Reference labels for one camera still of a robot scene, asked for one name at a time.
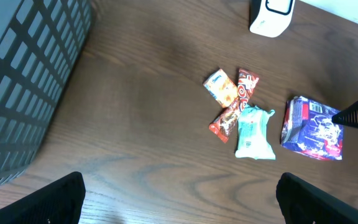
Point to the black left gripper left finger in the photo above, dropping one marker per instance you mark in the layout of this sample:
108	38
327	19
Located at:
59	202

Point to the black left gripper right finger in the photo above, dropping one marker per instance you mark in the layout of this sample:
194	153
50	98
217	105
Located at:
301	202

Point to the purple red snack packet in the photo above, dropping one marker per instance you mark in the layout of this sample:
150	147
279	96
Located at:
308	129

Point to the light green wipes packet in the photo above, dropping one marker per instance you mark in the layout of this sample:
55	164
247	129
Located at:
252	134

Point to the red orange chocolate bar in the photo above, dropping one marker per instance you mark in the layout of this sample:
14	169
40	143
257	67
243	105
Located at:
223	125

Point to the small orange snack packet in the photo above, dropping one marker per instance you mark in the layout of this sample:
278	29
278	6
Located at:
221	87

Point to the grey plastic mesh basket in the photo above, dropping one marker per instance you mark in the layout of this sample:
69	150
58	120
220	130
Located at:
40	42

